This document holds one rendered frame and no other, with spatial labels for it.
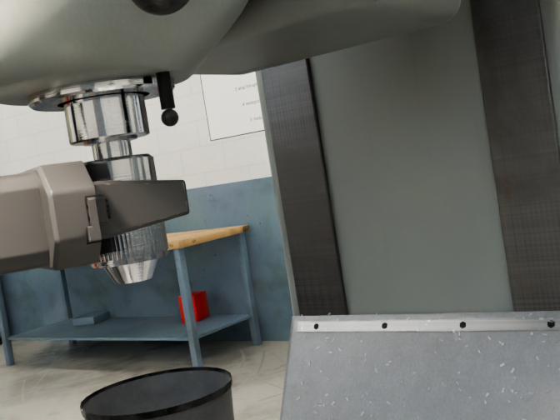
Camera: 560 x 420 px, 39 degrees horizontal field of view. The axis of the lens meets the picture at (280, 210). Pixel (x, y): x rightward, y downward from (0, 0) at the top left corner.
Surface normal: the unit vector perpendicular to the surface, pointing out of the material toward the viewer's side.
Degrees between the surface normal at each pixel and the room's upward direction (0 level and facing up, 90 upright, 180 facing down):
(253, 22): 135
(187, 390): 87
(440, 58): 90
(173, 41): 124
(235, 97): 90
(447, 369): 63
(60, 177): 45
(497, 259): 90
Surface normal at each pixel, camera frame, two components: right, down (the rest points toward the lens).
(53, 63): 0.17, 0.86
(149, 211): 0.48, -0.04
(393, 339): -0.59, -0.33
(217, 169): -0.58, 0.14
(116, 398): 0.72, -0.15
